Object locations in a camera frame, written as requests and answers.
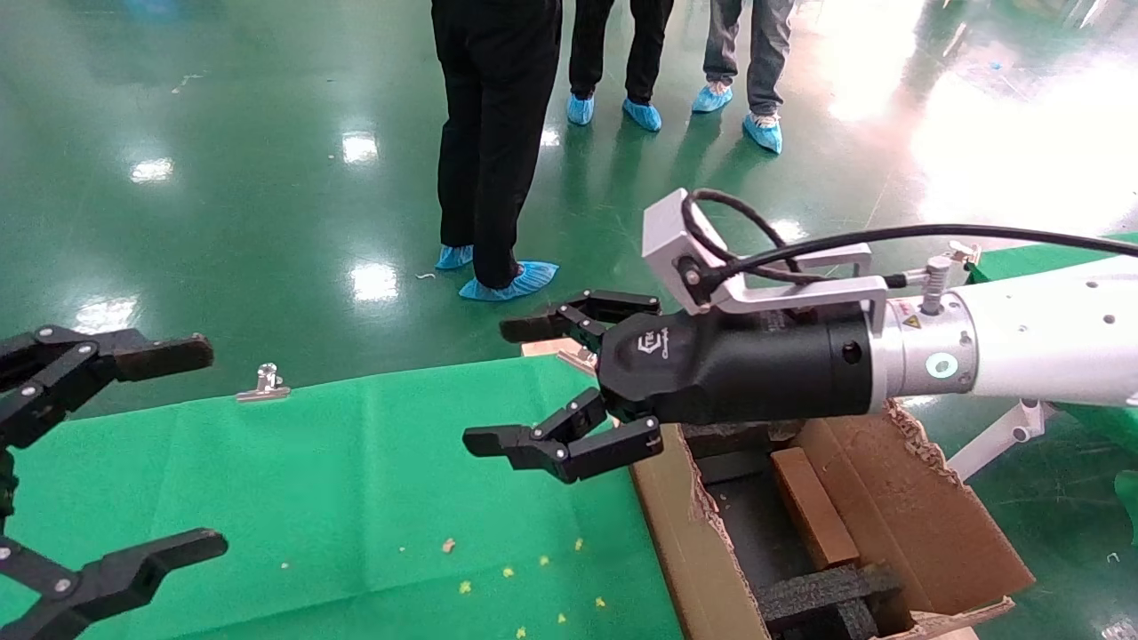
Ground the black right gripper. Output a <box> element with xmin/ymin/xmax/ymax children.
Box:
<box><xmin>462</xmin><ymin>290</ymin><xmax>877</xmax><ymax>485</ymax></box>

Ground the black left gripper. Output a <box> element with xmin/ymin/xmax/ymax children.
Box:
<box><xmin>0</xmin><ymin>325</ymin><xmax>229</xmax><ymax>640</ymax></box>

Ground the small brown cardboard box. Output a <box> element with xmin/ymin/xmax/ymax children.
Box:
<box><xmin>769</xmin><ymin>446</ymin><xmax>862</xmax><ymax>570</ymax></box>

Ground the large open cardboard carton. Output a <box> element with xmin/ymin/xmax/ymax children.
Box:
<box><xmin>627</xmin><ymin>400</ymin><xmax>1037</xmax><ymax>640</ymax></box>

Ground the black foam insert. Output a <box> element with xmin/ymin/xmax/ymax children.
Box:
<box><xmin>680</xmin><ymin>420</ymin><xmax>801</xmax><ymax>459</ymax></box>
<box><xmin>756</xmin><ymin>564</ymin><xmax>903</xmax><ymax>640</ymax></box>

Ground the green table cloth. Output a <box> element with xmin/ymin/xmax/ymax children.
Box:
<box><xmin>0</xmin><ymin>354</ymin><xmax>685</xmax><ymax>640</ymax></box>
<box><xmin>967</xmin><ymin>233</ymin><xmax>1138</xmax><ymax>454</ymax></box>

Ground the person in black trousers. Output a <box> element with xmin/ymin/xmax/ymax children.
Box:
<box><xmin>569</xmin><ymin>0</ymin><xmax>674</xmax><ymax>103</ymax></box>
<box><xmin>431</xmin><ymin>0</ymin><xmax>563</xmax><ymax>290</ymax></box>

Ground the person in grey trousers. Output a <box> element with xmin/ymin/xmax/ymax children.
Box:
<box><xmin>702</xmin><ymin>0</ymin><xmax>795</xmax><ymax>116</ymax></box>

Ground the white metal table stand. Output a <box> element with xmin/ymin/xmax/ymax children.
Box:
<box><xmin>947</xmin><ymin>398</ymin><xmax>1043</xmax><ymax>481</ymax></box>

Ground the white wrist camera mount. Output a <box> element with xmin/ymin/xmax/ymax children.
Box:
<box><xmin>642</xmin><ymin>188</ymin><xmax>890</xmax><ymax>316</ymax></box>

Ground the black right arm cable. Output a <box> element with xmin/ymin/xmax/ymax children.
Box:
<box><xmin>680</xmin><ymin>188</ymin><xmax>1138</xmax><ymax>285</ymax></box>

